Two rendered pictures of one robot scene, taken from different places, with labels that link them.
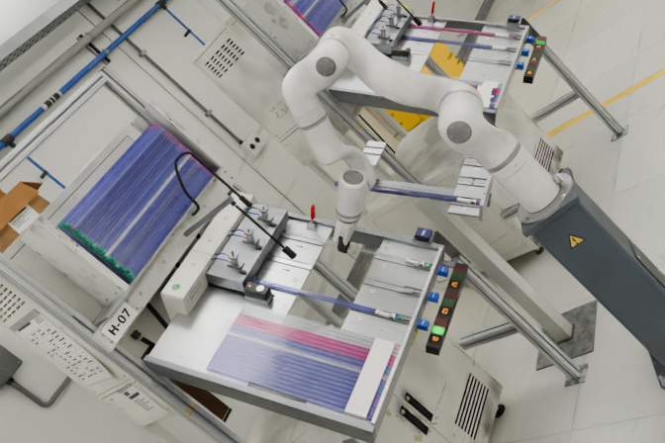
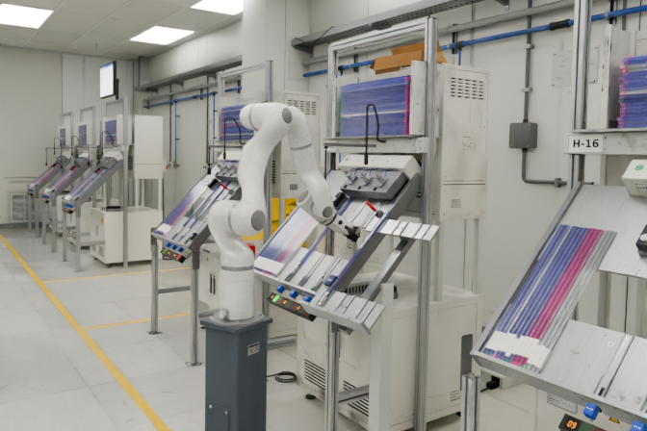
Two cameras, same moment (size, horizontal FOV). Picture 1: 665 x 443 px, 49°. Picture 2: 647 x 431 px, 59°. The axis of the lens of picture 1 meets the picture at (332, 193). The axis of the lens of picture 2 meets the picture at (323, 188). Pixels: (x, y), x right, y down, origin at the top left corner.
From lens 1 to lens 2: 3.48 m
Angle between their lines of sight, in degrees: 98
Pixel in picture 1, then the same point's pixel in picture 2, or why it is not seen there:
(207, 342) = not seen: hidden behind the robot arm
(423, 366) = (356, 343)
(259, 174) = not seen: outside the picture
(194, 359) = not seen: hidden behind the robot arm
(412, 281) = (310, 281)
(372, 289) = (317, 260)
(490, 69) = (587, 363)
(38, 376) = (538, 164)
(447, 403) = (349, 371)
